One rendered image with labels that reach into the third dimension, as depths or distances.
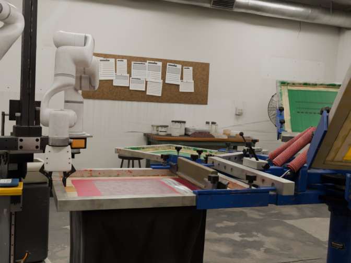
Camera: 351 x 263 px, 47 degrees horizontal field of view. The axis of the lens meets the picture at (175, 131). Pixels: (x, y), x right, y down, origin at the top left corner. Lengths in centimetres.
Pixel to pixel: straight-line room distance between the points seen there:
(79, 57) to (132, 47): 394
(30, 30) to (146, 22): 381
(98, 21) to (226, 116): 230
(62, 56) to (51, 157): 41
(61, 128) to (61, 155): 11
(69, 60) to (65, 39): 14
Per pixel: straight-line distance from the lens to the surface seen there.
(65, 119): 157
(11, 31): 189
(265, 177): 168
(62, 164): 160
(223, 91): 606
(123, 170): 193
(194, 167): 174
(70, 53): 168
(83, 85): 201
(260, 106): 638
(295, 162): 193
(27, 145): 197
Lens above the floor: 132
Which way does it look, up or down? 4 degrees down
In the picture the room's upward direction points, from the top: 3 degrees clockwise
